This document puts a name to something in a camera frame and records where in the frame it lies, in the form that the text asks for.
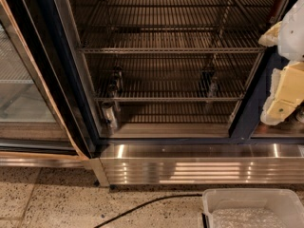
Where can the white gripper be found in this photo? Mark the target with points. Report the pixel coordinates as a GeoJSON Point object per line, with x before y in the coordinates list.
{"type": "Point", "coordinates": [293, 37]}

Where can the silver redbull can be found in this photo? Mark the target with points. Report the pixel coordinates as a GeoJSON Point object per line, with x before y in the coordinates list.
{"type": "Point", "coordinates": [108, 109]}

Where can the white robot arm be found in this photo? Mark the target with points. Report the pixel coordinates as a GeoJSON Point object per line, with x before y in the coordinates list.
{"type": "Point", "coordinates": [291, 35]}

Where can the dark blue fridge pillar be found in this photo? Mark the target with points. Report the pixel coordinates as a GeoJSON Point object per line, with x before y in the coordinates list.
{"type": "Point", "coordinates": [248, 114]}

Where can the steel fridge base grille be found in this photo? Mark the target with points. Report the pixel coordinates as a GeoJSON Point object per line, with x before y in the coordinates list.
{"type": "Point", "coordinates": [132, 164]}

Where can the open glass fridge door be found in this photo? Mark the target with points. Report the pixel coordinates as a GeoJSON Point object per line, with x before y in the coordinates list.
{"type": "Point", "coordinates": [43, 105]}

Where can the translucent plastic bin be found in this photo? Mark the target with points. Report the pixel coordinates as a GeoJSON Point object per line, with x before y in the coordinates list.
{"type": "Point", "coordinates": [252, 208]}

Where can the upper wire fridge shelf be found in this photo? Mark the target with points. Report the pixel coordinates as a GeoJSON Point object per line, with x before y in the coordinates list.
{"type": "Point", "coordinates": [173, 26]}

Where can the wire fridge shelf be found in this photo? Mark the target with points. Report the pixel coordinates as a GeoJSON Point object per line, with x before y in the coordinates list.
{"type": "Point", "coordinates": [174, 78]}
{"type": "Point", "coordinates": [173, 26]}

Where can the lower wire fridge shelf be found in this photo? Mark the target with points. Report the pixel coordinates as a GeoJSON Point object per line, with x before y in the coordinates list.
{"type": "Point", "coordinates": [174, 78]}

